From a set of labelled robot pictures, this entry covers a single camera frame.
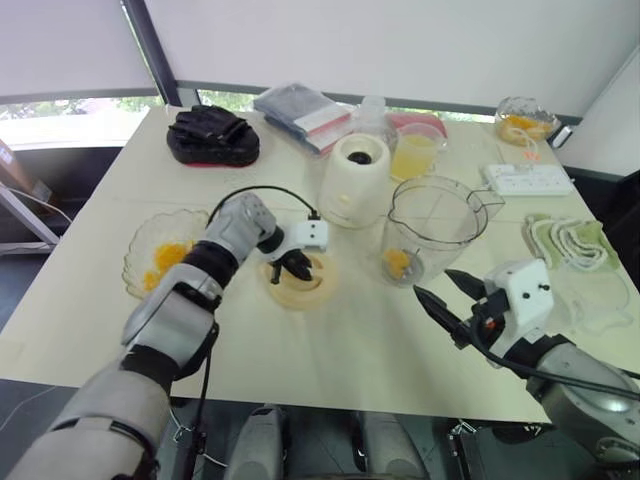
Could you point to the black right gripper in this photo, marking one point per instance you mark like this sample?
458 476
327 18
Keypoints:
485 310

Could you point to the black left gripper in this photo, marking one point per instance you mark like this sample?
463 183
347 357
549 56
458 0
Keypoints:
292 257

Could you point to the cream blender lid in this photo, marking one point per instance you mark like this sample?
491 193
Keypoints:
300 295

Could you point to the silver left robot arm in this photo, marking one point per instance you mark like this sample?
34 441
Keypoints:
165 315

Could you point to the clear blender jar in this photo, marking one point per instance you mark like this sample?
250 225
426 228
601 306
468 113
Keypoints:
430 225

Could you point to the cream blender base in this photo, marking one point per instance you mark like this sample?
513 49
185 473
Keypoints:
350 190

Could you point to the cream tablecloth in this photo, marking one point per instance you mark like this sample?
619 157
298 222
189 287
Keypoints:
350 360

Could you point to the white power strip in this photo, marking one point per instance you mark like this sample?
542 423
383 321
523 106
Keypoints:
525 180

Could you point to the scalloped clear glass plate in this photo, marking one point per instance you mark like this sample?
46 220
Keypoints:
150 235

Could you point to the clear glass dish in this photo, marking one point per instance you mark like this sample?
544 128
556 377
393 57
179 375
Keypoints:
600 300

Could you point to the measuring cup with yellow juice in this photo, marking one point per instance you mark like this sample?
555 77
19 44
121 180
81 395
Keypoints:
412 157

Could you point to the stack of packets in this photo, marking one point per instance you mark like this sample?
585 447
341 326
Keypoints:
325 127

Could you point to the green cloth with white trim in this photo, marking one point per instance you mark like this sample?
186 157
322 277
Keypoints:
590 235

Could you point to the black boxing pad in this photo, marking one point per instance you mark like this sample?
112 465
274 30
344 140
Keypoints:
215 140

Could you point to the black table leg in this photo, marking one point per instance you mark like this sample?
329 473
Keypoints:
465 460
187 462

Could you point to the grey rounded shape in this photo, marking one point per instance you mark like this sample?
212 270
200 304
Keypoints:
257 450
392 450

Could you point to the grey blue cloth packet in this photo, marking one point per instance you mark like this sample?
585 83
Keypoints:
292 102

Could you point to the clear plastic bottle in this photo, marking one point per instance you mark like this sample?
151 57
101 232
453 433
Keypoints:
372 117

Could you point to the pink plate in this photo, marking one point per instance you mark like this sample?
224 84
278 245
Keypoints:
425 120

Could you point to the small black white adapter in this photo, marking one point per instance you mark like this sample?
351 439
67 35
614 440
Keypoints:
562 137

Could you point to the glass bowl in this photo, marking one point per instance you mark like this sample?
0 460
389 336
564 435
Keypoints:
525 107

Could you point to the white roller blind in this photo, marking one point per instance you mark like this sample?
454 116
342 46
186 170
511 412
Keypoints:
350 40
60 40

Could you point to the silver metal stand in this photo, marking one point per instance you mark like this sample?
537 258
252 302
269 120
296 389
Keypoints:
30 220

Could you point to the brown cardboard box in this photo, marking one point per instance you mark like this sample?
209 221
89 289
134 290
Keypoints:
15 167

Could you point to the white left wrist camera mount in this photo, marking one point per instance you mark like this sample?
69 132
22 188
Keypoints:
312 232

